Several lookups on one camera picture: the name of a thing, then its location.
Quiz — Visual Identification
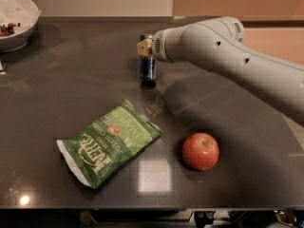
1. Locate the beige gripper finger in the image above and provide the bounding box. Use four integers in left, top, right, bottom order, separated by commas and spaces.
137, 38, 152, 57

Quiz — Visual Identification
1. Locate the silver blue redbull can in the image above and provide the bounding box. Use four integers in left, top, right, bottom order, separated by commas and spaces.
140, 34, 156, 81

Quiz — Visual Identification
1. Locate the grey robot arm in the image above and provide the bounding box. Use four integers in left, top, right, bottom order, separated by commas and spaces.
137, 17, 304, 124

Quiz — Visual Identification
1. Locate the green kettle chips bag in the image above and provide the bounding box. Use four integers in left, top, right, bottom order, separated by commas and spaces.
56, 100, 162, 189

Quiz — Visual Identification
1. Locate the red apple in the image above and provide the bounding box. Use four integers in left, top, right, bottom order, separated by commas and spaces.
181, 133, 219, 171

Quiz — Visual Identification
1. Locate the white bowl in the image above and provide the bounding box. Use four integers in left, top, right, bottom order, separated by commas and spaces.
0, 0, 41, 52

